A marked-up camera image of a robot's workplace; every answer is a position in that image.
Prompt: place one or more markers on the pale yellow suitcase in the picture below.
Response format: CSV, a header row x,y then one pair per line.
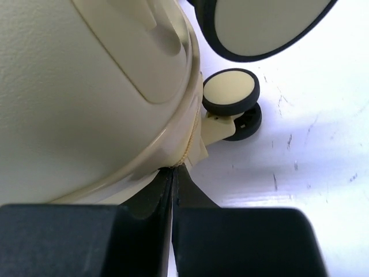
x,y
97,96

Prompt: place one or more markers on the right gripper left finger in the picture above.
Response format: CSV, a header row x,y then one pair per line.
x,y
130,238

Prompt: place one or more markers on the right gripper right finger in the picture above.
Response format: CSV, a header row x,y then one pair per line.
x,y
209,240

